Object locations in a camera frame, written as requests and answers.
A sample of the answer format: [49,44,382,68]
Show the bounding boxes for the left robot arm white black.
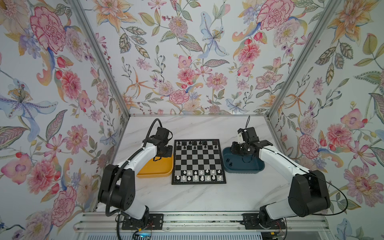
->
[98,127,173,220]

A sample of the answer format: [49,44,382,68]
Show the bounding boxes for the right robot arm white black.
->
[231,127,331,223]

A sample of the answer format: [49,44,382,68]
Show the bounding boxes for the black chess pieces in tray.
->
[226,159,233,167]

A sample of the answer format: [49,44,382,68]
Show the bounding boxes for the black chess pieces on board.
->
[174,140,219,150]

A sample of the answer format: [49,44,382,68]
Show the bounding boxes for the black white chess board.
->
[172,139,227,185]

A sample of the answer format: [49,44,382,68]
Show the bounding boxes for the white chess pieces on board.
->
[173,170,226,183]

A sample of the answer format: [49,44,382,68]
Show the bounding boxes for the dark teal plastic tray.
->
[222,147,265,174]

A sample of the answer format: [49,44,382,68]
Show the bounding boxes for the yellow plastic tray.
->
[137,157,174,179]

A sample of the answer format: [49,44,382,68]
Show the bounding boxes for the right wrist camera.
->
[237,127,260,144]

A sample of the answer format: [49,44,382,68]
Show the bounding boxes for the black corrugated cable hose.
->
[104,118,164,240]

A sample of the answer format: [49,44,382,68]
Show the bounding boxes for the left aluminium corner post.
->
[67,0,131,118]

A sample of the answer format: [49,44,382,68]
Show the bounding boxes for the aluminium corner post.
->
[67,0,131,118]
[265,1,339,120]

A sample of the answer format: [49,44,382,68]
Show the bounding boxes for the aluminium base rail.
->
[74,211,330,233]

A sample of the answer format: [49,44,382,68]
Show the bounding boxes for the right aluminium corner post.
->
[265,1,339,120]

